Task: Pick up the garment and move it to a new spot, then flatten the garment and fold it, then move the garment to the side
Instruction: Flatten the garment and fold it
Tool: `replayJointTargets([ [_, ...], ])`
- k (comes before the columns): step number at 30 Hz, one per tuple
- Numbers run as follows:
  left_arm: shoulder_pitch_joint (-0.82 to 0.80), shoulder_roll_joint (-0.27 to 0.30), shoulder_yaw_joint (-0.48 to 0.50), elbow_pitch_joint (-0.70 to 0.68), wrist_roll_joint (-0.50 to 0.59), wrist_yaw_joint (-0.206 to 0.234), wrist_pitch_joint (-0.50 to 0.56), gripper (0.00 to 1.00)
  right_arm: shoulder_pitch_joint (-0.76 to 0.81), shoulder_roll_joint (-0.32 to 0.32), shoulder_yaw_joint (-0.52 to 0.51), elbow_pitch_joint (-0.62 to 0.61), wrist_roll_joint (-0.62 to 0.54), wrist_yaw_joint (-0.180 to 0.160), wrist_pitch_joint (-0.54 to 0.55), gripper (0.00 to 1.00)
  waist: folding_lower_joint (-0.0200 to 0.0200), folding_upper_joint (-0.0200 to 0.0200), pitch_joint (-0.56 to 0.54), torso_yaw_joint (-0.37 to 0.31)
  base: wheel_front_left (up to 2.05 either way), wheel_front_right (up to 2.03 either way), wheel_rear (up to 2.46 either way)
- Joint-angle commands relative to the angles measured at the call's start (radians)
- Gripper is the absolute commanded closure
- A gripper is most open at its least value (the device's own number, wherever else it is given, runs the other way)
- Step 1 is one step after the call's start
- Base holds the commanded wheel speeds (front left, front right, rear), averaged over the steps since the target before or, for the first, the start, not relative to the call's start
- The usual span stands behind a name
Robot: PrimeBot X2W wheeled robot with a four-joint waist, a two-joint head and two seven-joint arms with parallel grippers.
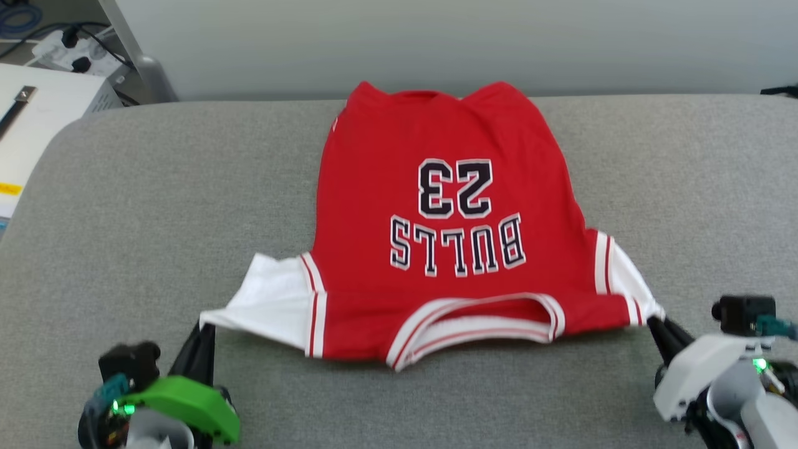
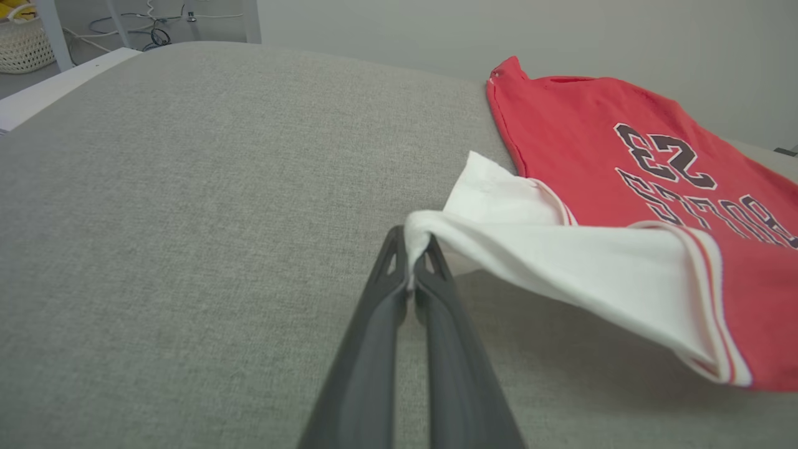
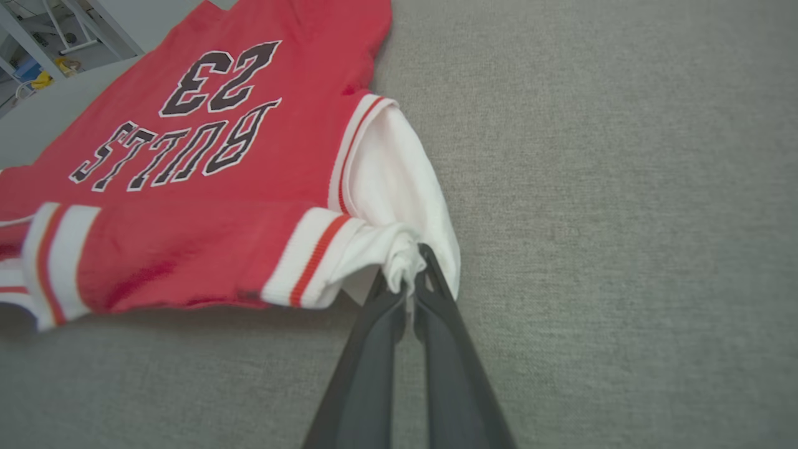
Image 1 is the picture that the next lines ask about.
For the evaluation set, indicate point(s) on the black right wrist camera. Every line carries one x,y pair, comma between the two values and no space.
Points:
745,313

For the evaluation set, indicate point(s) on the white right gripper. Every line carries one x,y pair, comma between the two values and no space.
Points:
698,368

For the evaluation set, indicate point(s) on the teal camera connector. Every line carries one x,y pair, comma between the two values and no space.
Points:
112,386
776,325

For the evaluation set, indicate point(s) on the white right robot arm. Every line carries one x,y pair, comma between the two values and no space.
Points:
767,418

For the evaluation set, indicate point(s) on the teal left camera connector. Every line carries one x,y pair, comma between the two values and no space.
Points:
112,386

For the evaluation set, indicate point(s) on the grey partition post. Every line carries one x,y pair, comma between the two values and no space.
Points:
153,81

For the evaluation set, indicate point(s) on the white box appliance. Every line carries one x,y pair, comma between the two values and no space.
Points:
50,106

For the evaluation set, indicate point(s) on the yellow label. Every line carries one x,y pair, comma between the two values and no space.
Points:
9,189

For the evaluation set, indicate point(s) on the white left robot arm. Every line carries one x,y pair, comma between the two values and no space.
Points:
149,433

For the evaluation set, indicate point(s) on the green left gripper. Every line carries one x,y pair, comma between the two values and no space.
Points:
181,402

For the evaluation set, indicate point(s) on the teal right camera connector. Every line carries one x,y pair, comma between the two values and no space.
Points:
776,325

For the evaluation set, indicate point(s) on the red and white basketball jersey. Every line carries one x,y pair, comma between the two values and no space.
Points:
386,187

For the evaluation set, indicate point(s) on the white power strip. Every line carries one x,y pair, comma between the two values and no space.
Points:
53,53

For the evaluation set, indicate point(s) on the black stand foot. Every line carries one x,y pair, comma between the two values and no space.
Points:
782,91

